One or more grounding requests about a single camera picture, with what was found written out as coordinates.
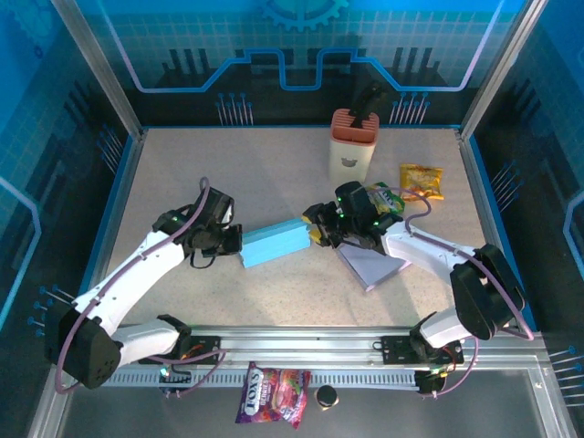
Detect blue paper box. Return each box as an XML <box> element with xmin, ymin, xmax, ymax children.
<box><xmin>240</xmin><ymin>217</ymin><xmax>312</xmax><ymax>270</ymax></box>

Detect lavender paper box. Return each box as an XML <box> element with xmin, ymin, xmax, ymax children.
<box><xmin>337</xmin><ymin>243</ymin><xmax>410</xmax><ymax>293</ymax></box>

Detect green yellow candy bag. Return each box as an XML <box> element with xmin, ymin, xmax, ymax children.
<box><xmin>364</xmin><ymin>181</ymin><xmax>406</xmax><ymax>215</ymax></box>

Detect cream knife block coral top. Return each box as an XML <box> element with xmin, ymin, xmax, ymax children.
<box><xmin>328</xmin><ymin>108</ymin><xmax>381</xmax><ymax>186</ymax></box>

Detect orange yellow snack bag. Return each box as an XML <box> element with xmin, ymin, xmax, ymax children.
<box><xmin>399</xmin><ymin>162</ymin><xmax>444</xmax><ymax>202</ymax></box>

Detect small controller board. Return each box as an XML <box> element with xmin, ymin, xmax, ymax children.
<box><xmin>413</xmin><ymin>367</ymin><xmax>451</xmax><ymax>397</ymax></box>
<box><xmin>158</xmin><ymin>362</ymin><xmax>193</xmax><ymax>397</ymax></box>

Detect purple berries candy bag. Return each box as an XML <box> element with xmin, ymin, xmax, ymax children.
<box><xmin>235</xmin><ymin>360</ymin><xmax>312</xmax><ymax>430</ymax></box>

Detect black round cap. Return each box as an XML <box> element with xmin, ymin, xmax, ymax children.
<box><xmin>314</xmin><ymin>384</ymin><xmax>339</xmax><ymax>412</ymax></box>

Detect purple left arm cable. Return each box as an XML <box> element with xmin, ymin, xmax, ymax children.
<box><xmin>54</xmin><ymin>176</ymin><xmax>229</xmax><ymax>399</ymax></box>

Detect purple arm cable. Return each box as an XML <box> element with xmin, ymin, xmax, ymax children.
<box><xmin>54</xmin><ymin>176</ymin><xmax>229</xmax><ymax>399</ymax></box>
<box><xmin>367</xmin><ymin>186</ymin><xmax>535</xmax><ymax>399</ymax></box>

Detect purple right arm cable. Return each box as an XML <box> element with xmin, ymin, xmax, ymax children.
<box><xmin>367</xmin><ymin>186</ymin><xmax>535</xmax><ymax>399</ymax></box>

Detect aluminium rail frame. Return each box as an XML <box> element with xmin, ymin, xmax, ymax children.
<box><xmin>54</xmin><ymin>326</ymin><xmax>551</xmax><ymax>370</ymax></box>

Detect black knife handle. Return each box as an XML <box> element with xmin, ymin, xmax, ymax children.
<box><xmin>349</xmin><ymin>80</ymin><xmax>388</xmax><ymax>130</ymax></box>

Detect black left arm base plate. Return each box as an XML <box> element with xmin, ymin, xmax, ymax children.
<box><xmin>138</xmin><ymin>335</ymin><xmax>224</xmax><ymax>366</ymax></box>

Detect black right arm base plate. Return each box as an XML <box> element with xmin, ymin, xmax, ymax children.
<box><xmin>380</xmin><ymin>335</ymin><xmax>465</xmax><ymax>366</ymax></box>

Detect slotted metal cable duct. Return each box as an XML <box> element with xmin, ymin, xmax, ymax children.
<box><xmin>71</xmin><ymin>370</ymin><xmax>423</xmax><ymax>390</ymax></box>

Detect aluminium corner post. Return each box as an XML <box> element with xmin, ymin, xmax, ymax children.
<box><xmin>50</xmin><ymin>0</ymin><xmax>148</xmax><ymax>141</ymax></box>
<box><xmin>458</xmin><ymin>0</ymin><xmax>548</xmax><ymax>141</ymax></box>

